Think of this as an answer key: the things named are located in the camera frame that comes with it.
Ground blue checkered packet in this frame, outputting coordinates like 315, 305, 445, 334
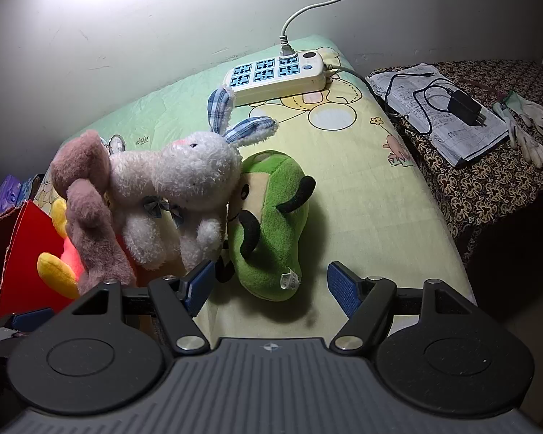
20, 175, 42, 202

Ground purple packet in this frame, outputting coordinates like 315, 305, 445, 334
0, 174, 25, 218

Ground grey power strip cable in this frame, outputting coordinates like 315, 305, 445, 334
323, 63, 385, 100

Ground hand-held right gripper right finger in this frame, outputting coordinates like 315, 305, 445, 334
327, 261, 478, 354

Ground white power strip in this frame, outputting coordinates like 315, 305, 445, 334
222, 50, 329, 107

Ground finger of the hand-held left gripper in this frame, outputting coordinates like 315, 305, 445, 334
0, 309, 56, 360

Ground white power cable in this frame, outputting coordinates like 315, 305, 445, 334
278, 0, 372, 57

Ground black charger with cable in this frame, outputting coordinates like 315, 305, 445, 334
382, 71, 488, 135

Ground red cardboard box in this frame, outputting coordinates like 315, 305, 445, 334
0, 200, 80, 317

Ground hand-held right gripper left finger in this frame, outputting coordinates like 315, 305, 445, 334
70, 259, 218, 357

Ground pink plush bear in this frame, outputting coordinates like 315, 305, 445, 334
50, 129, 139, 297

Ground yellow plush tiger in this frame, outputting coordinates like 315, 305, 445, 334
37, 198, 139, 300

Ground green plush toy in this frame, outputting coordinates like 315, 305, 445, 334
215, 150, 317, 300

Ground printed paper sheets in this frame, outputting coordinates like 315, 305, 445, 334
369, 62, 512, 167

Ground white work glove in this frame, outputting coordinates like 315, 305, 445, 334
493, 90, 543, 143
507, 118, 543, 166

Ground white plush rabbit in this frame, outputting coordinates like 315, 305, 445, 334
106, 86, 279, 272

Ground brown floral cloth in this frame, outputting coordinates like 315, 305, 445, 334
366, 59, 543, 272

